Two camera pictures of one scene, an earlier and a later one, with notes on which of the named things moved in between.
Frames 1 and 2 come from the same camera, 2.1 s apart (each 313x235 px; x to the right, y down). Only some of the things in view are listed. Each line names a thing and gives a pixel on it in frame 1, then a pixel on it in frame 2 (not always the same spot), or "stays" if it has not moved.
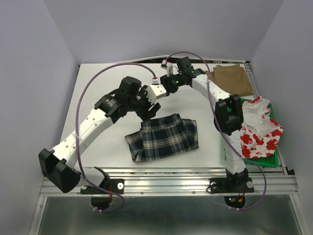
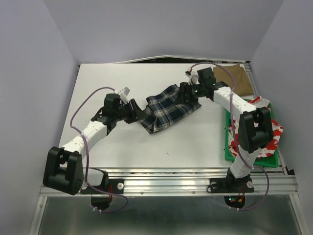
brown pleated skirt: (233, 78) stays
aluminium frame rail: (267, 181) stays
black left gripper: (146, 115) to (136, 114)
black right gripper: (165, 81) to (184, 88)
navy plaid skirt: (162, 137) to (165, 107)
